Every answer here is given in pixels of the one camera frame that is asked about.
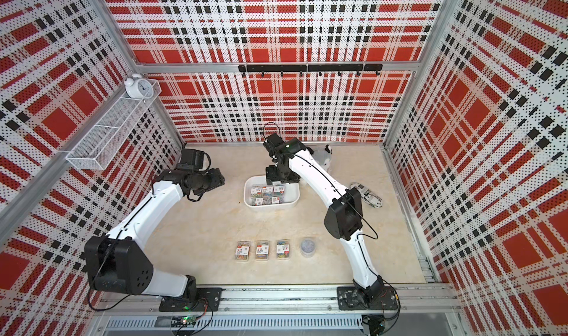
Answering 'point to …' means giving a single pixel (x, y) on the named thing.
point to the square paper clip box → (282, 249)
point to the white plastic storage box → (291, 197)
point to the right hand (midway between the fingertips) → (282, 180)
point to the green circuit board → (185, 321)
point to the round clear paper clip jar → (308, 248)
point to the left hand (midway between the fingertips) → (221, 181)
